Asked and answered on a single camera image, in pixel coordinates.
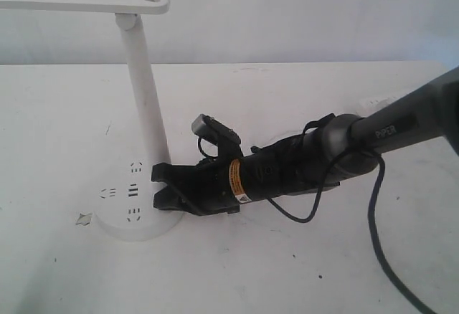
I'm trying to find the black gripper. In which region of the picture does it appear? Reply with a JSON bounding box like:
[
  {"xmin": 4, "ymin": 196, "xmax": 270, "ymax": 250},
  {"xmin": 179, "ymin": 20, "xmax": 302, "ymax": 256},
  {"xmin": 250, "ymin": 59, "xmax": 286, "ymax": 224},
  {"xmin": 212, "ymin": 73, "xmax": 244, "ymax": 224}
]
[{"xmin": 151, "ymin": 138, "xmax": 325, "ymax": 217}]

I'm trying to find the white desk lamp with sockets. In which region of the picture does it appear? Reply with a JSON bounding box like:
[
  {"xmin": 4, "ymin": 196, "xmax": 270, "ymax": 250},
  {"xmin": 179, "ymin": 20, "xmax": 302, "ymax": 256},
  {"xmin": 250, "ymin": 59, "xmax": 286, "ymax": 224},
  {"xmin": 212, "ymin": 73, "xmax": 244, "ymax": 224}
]
[{"xmin": 1, "ymin": 0, "xmax": 181, "ymax": 242}]

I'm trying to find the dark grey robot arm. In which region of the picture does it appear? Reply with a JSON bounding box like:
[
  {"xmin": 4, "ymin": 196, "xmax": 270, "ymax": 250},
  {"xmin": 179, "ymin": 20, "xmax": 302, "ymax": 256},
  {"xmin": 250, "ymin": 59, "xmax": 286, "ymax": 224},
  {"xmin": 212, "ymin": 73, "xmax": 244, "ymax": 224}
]
[{"xmin": 151, "ymin": 70, "xmax": 458, "ymax": 217}]

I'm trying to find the torn paper scrap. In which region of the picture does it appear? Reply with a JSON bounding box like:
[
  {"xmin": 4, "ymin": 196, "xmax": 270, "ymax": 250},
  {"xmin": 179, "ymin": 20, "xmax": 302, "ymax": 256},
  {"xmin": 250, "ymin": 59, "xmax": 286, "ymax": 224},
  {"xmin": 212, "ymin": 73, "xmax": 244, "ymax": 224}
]
[{"xmin": 75, "ymin": 213, "xmax": 93, "ymax": 227}]

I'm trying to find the white power strip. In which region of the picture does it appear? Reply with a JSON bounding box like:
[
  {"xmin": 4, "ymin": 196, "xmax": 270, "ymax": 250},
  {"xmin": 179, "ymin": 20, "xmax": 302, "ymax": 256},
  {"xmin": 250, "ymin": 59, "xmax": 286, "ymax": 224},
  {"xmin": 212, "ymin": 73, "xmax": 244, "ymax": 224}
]
[{"xmin": 359, "ymin": 92, "xmax": 400, "ymax": 115}]

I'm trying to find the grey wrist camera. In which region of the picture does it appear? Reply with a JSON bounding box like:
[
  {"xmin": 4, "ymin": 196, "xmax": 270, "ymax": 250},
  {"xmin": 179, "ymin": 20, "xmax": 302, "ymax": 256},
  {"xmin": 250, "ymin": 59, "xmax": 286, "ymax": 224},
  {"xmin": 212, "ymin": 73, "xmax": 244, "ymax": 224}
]
[{"xmin": 191, "ymin": 114, "xmax": 243, "ymax": 159}]

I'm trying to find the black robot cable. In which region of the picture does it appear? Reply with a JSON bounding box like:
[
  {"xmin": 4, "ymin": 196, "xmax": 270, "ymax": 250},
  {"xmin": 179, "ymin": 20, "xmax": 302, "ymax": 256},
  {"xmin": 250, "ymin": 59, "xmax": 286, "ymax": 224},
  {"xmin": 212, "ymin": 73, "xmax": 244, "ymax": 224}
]
[{"xmin": 196, "ymin": 113, "xmax": 437, "ymax": 314}]

